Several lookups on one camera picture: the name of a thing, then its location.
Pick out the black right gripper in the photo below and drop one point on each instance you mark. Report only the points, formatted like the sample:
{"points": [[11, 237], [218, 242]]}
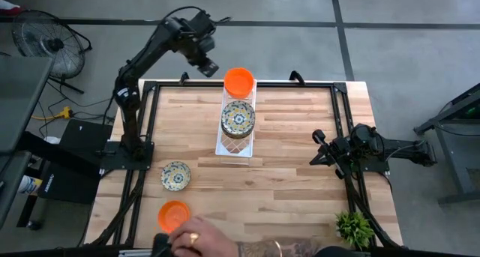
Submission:
{"points": [[341, 152]]}

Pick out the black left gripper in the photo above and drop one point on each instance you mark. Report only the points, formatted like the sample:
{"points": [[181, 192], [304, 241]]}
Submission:
{"points": [[197, 36]]}

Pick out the patterned plate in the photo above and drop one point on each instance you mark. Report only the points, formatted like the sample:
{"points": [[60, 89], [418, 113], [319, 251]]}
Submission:
{"points": [[238, 117]]}

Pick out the person's forearm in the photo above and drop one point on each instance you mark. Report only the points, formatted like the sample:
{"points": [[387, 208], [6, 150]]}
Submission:
{"points": [[262, 249]]}

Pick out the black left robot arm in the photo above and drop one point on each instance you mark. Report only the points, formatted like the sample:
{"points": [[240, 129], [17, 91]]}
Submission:
{"points": [[129, 99]]}

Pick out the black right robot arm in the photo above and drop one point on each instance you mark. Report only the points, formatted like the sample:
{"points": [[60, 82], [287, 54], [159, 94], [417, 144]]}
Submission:
{"points": [[408, 152]]}

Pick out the small potted green plant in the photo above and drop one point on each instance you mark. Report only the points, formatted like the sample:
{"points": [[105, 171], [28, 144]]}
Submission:
{"points": [[354, 229]]}

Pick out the grey metal stand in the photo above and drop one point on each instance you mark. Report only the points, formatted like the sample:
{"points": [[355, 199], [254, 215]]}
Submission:
{"points": [[450, 156]]}

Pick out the person's hand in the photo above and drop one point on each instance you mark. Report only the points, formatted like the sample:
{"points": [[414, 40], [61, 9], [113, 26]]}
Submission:
{"points": [[210, 238]]}

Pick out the black flat box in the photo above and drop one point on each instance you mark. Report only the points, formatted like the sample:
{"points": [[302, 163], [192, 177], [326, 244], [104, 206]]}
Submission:
{"points": [[86, 137]]}

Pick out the yellow power plug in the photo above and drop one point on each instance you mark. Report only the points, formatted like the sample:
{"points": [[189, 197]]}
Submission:
{"points": [[65, 112]]}

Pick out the black computer with green lights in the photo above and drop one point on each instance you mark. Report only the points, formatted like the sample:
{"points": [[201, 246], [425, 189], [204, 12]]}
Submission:
{"points": [[470, 109]]}

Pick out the black floor fan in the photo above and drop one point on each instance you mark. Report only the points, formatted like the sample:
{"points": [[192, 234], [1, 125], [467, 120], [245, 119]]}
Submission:
{"points": [[55, 44]]}

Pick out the black box with white lettering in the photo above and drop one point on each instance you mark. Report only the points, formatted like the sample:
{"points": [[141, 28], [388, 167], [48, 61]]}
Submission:
{"points": [[67, 186]]}

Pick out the black hand-held object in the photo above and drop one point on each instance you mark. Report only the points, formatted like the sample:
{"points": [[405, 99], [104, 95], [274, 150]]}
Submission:
{"points": [[161, 247]]}

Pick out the grey desk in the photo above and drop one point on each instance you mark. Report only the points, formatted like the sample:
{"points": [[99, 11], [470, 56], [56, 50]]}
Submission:
{"points": [[22, 99]]}

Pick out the person's foot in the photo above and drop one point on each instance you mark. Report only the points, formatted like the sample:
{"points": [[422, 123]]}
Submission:
{"points": [[9, 8]]}

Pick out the white printed container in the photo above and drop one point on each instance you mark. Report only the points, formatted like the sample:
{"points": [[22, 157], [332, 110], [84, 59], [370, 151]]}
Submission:
{"points": [[28, 184]]}

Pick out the black rig crossbar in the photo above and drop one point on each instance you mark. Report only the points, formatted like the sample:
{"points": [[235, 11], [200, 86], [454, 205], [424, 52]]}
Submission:
{"points": [[75, 254]]}

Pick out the black aluminium table frame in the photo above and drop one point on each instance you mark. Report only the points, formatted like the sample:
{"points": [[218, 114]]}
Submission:
{"points": [[187, 85]]}

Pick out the black desk leg frame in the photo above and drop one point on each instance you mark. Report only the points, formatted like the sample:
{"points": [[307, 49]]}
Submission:
{"points": [[48, 154]]}

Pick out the silver mounting bracket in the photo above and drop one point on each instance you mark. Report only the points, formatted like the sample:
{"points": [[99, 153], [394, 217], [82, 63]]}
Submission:
{"points": [[135, 253]]}

